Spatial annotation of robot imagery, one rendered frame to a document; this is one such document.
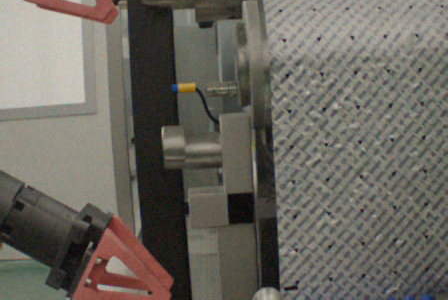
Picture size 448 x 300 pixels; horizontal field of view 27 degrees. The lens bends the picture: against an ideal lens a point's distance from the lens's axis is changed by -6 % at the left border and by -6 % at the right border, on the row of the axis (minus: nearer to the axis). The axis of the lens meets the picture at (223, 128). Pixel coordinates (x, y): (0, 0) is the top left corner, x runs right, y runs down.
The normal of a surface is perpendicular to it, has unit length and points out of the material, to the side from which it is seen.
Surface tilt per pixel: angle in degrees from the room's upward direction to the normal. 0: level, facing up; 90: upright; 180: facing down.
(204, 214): 90
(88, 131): 90
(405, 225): 90
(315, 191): 90
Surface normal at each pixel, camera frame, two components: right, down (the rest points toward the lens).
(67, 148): 0.02, 0.06
